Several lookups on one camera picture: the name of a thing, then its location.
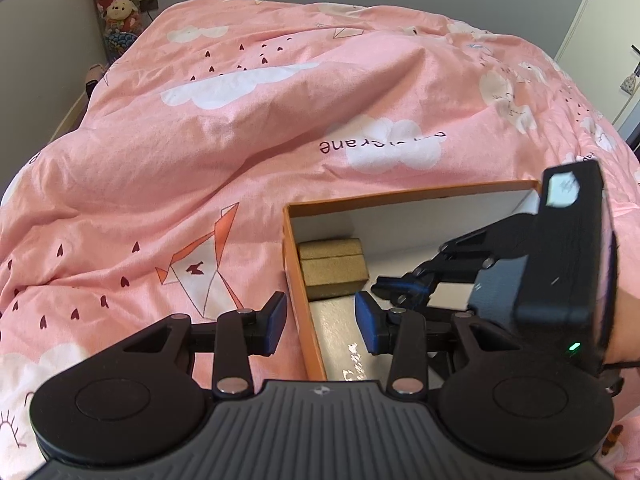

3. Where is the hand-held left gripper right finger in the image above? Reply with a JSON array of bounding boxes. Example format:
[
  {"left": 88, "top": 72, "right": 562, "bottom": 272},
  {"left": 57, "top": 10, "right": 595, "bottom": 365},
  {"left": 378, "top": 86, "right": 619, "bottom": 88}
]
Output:
[{"left": 354, "top": 291, "right": 523, "bottom": 395}]

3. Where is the blue patterned plush toy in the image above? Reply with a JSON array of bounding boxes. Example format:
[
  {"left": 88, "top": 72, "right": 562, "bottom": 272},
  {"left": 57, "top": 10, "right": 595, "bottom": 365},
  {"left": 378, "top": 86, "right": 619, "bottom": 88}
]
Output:
[{"left": 106, "top": 30, "right": 142, "bottom": 57}]

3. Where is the pink and black object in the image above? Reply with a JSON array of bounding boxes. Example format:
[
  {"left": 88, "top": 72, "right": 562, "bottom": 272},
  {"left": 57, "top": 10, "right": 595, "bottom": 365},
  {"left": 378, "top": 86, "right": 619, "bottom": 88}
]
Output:
[{"left": 82, "top": 63, "right": 107, "bottom": 97}]

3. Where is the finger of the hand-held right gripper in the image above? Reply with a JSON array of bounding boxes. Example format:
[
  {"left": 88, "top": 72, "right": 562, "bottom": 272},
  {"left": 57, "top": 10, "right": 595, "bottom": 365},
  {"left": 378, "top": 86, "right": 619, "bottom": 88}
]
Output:
[
  {"left": 371, "top": 280, "right": 479, "bottom": 312},
  {"left": 376, "top": 212, "right": 541, "bottom": 292}
]

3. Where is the white door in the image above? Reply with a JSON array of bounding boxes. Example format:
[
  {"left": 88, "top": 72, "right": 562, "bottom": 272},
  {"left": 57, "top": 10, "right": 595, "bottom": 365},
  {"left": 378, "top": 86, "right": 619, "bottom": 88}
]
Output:
[{"left": 552, "top": 0, "right": 640, "bottom": 131}]

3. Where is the pink printed blanket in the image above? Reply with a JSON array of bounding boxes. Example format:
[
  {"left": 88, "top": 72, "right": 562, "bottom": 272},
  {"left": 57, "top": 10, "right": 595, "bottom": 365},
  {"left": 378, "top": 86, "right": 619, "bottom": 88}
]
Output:
[{"left": 0, "top": 0, "right": 640, "bottom": 480}]

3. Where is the gold gift box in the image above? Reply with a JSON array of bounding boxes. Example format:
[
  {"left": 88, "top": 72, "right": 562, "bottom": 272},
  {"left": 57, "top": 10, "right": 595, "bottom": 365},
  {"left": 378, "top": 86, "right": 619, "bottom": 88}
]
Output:
[{"left": 297, "top": 237, "right": 371, "bottom": 302}]

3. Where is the orange cardboard box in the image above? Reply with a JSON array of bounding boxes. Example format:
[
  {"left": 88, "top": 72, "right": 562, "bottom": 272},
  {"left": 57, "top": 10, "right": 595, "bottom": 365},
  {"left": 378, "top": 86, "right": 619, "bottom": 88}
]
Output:
[{"left": 282, "top": 179, "right": 543, "bottom": 383}]

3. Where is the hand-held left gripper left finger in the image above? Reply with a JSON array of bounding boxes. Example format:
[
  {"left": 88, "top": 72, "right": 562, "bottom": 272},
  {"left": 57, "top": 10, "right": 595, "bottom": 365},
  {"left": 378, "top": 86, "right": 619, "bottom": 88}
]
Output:
[{"left": 122, "top": 291, "right": 289, "bottom": 395}]

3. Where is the white box with script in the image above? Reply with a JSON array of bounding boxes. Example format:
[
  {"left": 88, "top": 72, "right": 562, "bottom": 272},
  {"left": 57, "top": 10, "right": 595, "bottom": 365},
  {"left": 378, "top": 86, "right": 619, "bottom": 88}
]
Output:
[{"left": 309, "top": 294, "right": 401, "bottom": 383}]

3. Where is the black wardrobe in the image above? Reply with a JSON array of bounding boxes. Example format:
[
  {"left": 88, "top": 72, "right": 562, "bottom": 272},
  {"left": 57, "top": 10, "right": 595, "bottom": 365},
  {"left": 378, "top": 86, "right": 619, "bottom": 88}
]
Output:
[{"left": 625, "top": 104, "right": 640, "bottom": 152}]

